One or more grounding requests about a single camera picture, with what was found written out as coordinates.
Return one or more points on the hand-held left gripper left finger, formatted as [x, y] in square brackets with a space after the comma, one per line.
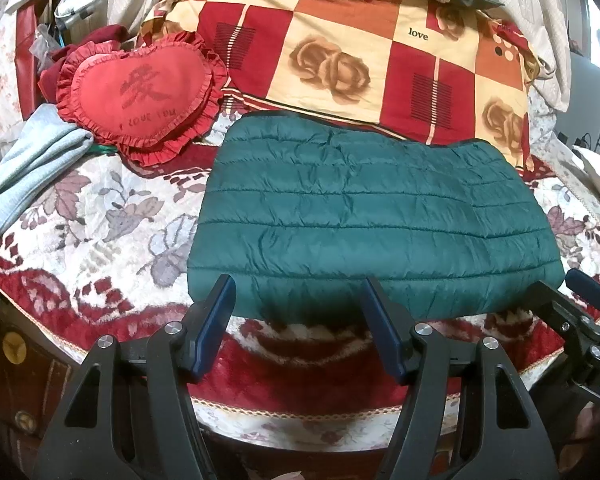
[215, 330]

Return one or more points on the red cream checkered quilt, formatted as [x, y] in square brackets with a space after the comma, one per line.
[360, 25]

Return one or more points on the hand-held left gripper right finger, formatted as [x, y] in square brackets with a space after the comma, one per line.
[385, 330]

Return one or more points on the brown bed frame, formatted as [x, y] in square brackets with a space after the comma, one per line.
[10, 385]

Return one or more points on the grey cabinet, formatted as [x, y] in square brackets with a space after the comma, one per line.
[592, 95]

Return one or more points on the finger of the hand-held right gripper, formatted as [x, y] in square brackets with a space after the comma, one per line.
[592, 292]
[562, 310]

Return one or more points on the clear plastic bag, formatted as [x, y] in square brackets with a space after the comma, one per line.
[75, 5]

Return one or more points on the green quilted down jacket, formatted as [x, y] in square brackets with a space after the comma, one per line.
[355, 220]

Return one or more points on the dark red cloth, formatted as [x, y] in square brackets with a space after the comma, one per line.
[105, 35]

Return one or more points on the white knitted cloth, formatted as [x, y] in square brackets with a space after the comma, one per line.
[530, 20]

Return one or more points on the light blue garment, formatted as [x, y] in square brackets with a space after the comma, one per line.
[25, 160]

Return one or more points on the red heart ruffled pillow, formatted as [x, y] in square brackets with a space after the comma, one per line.
[130, 90]
[180, 147]

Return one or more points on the floral red white blanket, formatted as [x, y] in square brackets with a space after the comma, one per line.
[105, 240]

